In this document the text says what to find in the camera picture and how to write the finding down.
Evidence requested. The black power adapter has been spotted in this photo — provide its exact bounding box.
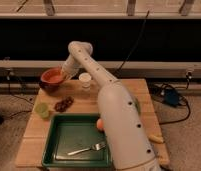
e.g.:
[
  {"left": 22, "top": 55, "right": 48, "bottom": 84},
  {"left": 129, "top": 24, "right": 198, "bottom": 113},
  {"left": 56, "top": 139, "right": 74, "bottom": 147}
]
[{"left": 163, "top": 89, "right": 179, "bottom": 107}]

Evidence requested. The white cup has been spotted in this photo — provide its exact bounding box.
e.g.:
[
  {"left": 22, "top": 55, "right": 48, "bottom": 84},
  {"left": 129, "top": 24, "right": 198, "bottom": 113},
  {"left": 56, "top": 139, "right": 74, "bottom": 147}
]
[{"left": 78, "top": 72, "right": 92, "bottom": 88}]

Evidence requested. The small green cup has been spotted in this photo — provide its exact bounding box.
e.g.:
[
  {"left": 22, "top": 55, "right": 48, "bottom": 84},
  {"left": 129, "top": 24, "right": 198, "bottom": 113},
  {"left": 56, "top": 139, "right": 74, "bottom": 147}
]
[{"left": 35, "top": 103, "right": 49, "bottom": 119}]

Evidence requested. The orange ball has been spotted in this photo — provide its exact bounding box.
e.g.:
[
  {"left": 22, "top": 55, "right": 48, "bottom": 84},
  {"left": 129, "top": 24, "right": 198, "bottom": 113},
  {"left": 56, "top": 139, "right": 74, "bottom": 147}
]
[{"left": 96, "top": 118, "right": 104, "bottom": 131}]

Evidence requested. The dark maroon bowl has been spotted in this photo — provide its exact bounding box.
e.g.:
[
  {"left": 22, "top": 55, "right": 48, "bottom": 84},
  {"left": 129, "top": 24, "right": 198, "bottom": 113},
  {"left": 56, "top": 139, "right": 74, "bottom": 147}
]
[{"left": 39, "top": 81, "right": 59, "bottom": 94}]

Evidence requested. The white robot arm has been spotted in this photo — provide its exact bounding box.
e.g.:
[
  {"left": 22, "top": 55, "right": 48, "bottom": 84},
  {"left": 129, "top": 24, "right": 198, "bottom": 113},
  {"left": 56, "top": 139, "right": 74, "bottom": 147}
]
[{"left": 62, "top": 41, "right": 161, "bottom": 171}]

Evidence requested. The green plastic tray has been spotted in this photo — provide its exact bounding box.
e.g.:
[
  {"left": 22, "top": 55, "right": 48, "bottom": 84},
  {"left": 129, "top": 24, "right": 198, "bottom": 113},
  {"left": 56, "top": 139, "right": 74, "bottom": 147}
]
[{"left": 42, "top": 114, "right": 112, "bottom": 168}]

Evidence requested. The black cable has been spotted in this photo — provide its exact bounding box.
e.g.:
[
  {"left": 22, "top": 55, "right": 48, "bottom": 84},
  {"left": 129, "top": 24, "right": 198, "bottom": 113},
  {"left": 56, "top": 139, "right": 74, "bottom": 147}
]
[{"left": 113, "top": 9, "right": 151, "bottom": 78}]

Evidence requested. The orange bowl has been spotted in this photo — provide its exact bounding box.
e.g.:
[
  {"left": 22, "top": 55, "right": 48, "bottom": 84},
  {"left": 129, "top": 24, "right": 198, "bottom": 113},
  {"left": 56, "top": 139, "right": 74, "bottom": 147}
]
[{"left": 41, "top": 67, "right": 64, "bottom": 84}]

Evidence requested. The bunch of dark grapes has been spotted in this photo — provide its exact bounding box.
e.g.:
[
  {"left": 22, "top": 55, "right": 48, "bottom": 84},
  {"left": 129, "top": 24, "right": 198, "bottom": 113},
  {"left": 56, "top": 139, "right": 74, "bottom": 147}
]
[{"left": 54, "top": 96, "right": 74, "bottom": 112}]

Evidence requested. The silver fork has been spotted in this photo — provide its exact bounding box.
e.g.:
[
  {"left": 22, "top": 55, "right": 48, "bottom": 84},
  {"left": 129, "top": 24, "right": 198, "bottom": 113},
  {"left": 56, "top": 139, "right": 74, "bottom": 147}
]
[{"left": 67, "top": 142, "right": 106, "bottom": 156}]

